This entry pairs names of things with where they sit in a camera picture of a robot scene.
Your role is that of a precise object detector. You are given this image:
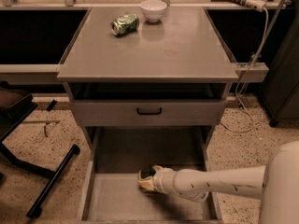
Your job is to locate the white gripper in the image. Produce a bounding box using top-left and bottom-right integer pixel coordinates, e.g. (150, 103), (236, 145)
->
(138, 165), (177, 194)

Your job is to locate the green and yellow sponge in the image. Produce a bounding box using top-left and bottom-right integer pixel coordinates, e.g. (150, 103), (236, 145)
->
(138, 169), (156, 180)

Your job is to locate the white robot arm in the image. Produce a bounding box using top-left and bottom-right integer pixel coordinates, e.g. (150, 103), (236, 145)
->
(138, 141), (299, 224)

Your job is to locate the open grey bottom drawer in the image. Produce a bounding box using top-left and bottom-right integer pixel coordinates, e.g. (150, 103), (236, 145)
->
(78, 128), (224, 224)

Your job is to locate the grey drawer cabinet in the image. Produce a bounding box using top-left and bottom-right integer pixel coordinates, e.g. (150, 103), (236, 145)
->
(56, 5), (239, 224)

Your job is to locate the dark cabinet at right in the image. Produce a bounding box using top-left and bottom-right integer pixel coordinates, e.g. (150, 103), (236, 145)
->
(259, 14), (299, 127)

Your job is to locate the crushed green soda can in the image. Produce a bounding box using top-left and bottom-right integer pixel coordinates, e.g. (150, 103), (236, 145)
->
(110, 14), (139, 36)

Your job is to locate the white ceramic bowl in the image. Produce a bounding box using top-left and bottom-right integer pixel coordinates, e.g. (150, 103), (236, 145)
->
(140, 0), (167, 22)

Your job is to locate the grey drawer with black handle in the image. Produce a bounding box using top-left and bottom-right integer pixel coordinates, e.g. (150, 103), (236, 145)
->
(70, 100), (226, 127)

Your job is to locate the white power cable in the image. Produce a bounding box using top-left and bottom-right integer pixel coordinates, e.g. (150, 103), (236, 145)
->
(219, 7), (269, 134)

